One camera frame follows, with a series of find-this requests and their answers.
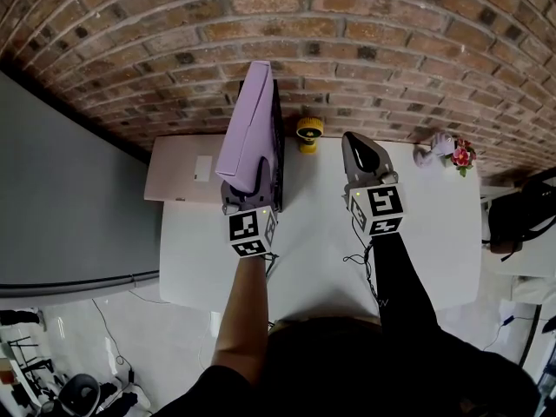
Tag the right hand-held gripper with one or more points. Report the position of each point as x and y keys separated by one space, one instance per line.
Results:
x=382 y=202

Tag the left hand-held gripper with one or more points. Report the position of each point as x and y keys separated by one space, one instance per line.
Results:
x=247 y=228

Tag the black mesh file rack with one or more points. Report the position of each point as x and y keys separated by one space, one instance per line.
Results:
x=280 y=146

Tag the lilac folder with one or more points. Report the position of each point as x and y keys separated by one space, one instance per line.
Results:
x=247 y=137

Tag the person's left forearm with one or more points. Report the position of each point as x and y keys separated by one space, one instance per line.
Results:
x=241 y=311

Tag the person's right forearm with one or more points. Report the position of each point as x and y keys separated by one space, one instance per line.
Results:
x=399 y=285

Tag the yellow small desk fan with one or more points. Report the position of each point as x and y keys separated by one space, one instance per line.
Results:
x=309 y=133

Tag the white paper card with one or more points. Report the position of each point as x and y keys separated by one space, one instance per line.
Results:
x=203 y=168

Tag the pink top side cabinet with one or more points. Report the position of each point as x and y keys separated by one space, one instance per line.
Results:
x=174 y=172

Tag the pink flower pot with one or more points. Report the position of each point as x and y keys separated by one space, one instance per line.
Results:
x=461 y=156

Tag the person's khaki trousers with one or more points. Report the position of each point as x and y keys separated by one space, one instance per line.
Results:
x=304 y=322

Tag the chair with brown seat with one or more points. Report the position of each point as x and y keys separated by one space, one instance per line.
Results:
x=506 y=246

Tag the black backpack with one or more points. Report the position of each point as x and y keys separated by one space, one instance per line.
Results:
x=521 y=215

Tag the grey refrigerator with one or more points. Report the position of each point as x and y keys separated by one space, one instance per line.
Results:
x=69 y=189

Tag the person's black shirt torso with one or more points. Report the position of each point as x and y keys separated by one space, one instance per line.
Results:
x=356 y=372

